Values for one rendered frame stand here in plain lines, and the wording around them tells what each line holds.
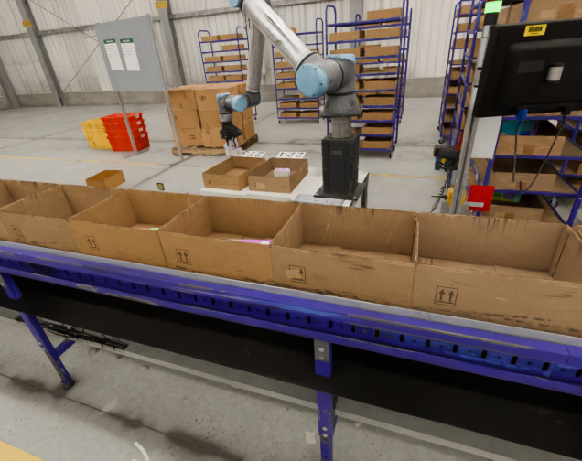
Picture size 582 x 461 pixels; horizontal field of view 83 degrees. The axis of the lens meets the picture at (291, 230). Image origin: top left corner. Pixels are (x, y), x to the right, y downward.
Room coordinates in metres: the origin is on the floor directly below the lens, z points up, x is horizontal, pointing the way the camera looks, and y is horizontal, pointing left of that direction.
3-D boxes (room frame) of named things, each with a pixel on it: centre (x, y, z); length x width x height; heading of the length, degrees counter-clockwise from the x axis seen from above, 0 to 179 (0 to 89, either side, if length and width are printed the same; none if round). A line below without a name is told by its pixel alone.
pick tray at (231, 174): (2.21, 0.34, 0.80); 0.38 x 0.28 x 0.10; 154
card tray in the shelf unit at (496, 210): (1.87, -1.37, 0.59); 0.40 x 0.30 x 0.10; 157
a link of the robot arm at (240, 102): (2.22, 0.27, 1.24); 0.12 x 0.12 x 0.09; 46
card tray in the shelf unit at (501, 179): (1.87, -1.37, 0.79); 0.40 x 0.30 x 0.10; 160
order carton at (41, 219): (1.29, 0.93, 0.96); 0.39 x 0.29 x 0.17; 69
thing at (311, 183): (2.11, 0.01, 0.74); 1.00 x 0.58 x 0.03; 66
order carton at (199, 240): (1.00, 0.19, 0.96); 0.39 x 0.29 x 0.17; 69
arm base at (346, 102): (1.86, -0.32, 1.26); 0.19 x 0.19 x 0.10
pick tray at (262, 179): (2.10, 0.04, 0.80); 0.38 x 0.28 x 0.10; 158
